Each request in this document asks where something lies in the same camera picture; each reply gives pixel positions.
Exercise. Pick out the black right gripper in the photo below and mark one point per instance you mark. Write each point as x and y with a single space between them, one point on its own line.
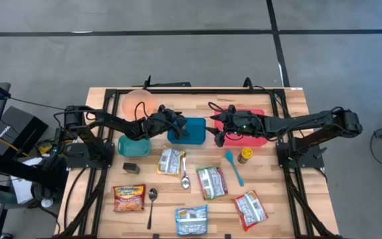
244 124

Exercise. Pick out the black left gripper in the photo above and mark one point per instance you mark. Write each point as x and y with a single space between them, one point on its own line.
158 127

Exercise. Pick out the blue silicone spatula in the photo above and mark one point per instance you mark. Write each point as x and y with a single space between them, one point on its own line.
229 156

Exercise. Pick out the yellow-lid spice jar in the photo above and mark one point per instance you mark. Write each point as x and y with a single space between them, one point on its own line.
245 153

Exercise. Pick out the yellow ramen packet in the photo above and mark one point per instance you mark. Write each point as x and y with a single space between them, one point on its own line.
169 161

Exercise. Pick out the green ramen packet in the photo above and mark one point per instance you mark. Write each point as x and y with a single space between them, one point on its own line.
212 182

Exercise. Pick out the teal plastic bin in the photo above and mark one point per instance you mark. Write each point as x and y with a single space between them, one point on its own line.
133 147

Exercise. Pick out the small silver spoon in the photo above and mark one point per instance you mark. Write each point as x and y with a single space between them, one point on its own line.
185 182

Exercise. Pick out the small black box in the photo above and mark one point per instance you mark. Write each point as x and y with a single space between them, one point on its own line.
131 168

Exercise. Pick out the red ramen packet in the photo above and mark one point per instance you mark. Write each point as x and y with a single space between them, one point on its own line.
250 209

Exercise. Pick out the orange Maruchan ramen packet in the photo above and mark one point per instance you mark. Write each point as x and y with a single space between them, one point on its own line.
128 199

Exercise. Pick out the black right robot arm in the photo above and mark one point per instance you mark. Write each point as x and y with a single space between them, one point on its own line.
310 121

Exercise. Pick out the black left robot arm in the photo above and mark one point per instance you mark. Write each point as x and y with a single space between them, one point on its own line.
111 119

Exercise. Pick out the dark blue plastic tray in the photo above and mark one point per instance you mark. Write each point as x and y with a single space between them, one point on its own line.
196 131

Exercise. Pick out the red plastic tray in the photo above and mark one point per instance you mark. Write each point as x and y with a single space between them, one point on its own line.
244 142

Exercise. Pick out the orange translucent bowl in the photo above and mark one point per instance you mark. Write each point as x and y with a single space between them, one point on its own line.
134 99

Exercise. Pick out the blue ramen packet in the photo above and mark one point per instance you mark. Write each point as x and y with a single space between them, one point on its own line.
191 220

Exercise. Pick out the white table sticker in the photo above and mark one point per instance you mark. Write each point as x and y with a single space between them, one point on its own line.
296 88

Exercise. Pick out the black table clamp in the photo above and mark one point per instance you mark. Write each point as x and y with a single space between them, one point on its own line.
156 236
227 236

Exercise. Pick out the white round cap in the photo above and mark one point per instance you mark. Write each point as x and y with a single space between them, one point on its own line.
47 202

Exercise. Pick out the white paper sheet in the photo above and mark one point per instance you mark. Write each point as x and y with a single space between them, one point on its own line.
23 192

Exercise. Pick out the black cardboard box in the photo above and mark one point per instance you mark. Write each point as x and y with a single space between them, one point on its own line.
8 132

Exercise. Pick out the black equipment stand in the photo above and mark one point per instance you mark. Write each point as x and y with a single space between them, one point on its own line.
12 171

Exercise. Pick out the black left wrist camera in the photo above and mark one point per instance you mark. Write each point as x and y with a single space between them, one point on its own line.
166 111

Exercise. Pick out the black camera mast foot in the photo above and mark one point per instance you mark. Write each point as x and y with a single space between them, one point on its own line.
174 84

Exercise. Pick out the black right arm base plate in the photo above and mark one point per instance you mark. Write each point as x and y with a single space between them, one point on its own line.
305 162

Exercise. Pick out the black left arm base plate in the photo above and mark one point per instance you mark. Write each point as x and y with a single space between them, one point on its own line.
88 162

